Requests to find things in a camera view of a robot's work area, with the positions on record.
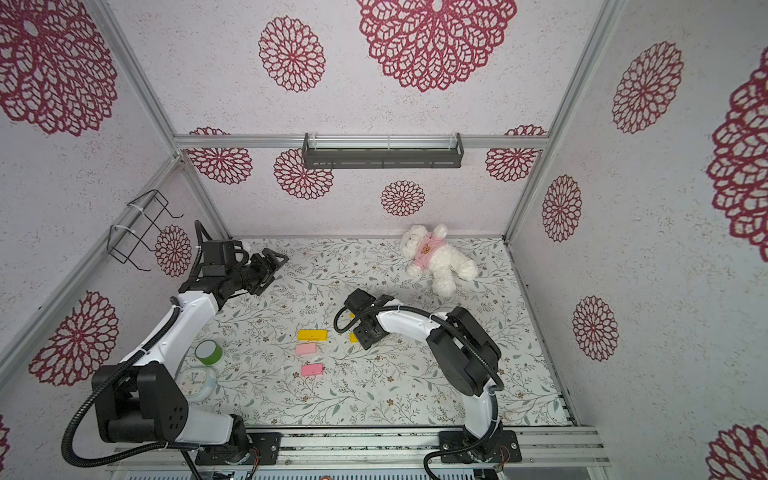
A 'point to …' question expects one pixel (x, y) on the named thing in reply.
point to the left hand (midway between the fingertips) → (284, 266)
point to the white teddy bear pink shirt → (433, 255)
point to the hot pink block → (311, 369)
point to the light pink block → (305, 348)
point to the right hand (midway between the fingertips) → (367, 332)
